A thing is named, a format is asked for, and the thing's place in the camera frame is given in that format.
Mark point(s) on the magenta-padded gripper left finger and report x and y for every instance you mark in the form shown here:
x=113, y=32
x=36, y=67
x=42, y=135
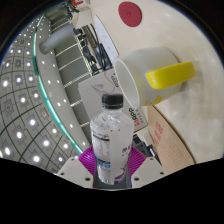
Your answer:
x=76, y=170

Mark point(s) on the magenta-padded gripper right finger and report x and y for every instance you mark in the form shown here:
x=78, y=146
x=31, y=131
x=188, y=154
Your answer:
x=146, y=170

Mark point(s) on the clear black-capped water bottle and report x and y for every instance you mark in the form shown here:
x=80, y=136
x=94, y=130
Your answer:
x=111, y=140

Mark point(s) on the brown cardboard sheet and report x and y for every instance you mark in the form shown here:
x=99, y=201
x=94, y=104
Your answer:
x=170, y=143

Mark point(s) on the group of ceiling lights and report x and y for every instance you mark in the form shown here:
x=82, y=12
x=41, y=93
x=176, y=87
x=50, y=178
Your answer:
x=32, y=122

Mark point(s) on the white paper carton box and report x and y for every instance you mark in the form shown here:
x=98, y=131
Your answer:
x=96, y=88

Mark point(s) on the black desk phone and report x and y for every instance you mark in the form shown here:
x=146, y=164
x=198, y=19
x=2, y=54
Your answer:
x=103, y=58

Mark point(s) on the row of black office chairs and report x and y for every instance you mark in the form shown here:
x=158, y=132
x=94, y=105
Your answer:
x=82, y=43

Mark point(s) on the flat round red coaster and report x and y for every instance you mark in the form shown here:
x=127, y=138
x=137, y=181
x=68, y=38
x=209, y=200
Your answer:
x=130, y=14

